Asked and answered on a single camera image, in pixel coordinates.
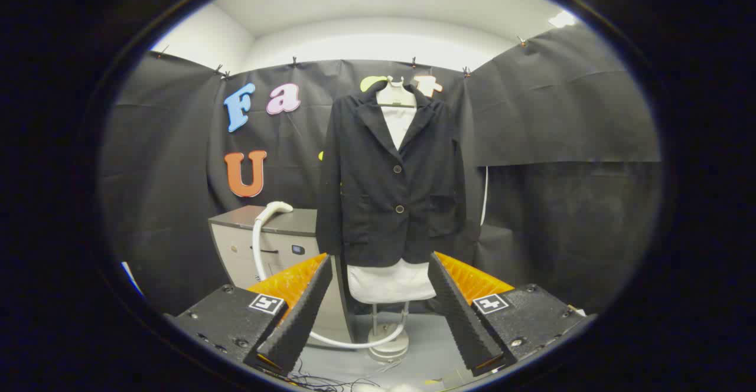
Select black jacket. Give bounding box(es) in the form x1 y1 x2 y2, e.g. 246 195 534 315
315 80 467 269

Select white stand pole with base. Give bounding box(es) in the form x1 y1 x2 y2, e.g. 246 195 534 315
366 302 410 363

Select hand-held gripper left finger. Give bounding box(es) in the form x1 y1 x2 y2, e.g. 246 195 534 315
164 253 333 377

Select black backdrop cloth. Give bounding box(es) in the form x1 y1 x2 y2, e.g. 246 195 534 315
97 23 662 316

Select grey filing cabinet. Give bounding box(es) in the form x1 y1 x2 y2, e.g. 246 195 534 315
208 205 355 345

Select white plastic hanger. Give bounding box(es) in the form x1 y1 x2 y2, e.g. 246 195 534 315
376 76 418 109

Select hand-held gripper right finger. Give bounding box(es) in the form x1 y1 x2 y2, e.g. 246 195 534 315
428 251 596 377

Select black floor cables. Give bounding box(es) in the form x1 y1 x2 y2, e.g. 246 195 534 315
288 357 390 392

